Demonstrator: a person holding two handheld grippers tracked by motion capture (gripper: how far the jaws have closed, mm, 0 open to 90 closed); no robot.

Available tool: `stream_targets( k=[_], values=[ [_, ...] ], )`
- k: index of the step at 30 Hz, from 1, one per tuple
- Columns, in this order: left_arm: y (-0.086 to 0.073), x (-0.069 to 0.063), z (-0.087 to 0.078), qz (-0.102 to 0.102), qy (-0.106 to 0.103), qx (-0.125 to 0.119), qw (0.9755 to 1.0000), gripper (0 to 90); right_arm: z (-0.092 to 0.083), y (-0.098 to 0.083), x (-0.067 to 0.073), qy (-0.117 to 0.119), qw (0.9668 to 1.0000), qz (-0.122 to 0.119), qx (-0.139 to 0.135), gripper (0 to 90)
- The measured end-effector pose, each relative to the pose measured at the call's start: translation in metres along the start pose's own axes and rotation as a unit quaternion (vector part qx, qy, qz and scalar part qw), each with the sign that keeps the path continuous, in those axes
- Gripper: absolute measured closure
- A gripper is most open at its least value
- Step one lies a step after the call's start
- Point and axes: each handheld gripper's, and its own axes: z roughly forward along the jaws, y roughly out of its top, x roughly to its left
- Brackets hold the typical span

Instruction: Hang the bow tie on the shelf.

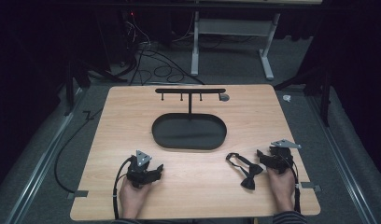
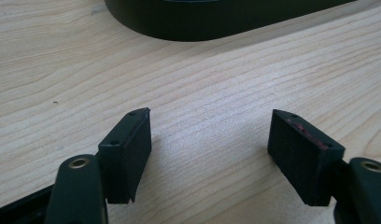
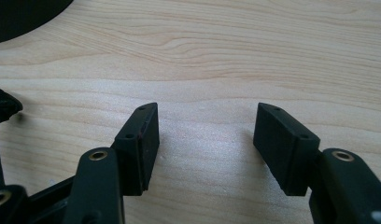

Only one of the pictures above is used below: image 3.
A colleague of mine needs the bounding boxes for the black round object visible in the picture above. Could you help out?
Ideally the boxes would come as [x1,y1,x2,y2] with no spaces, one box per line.
[0,0,75,46]

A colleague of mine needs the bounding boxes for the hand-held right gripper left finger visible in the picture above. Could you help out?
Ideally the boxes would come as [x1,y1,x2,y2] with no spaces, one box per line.
[111,102,161,197]

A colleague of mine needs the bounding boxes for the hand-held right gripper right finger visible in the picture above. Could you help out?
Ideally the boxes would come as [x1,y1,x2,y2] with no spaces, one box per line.
[252,102,321,197]

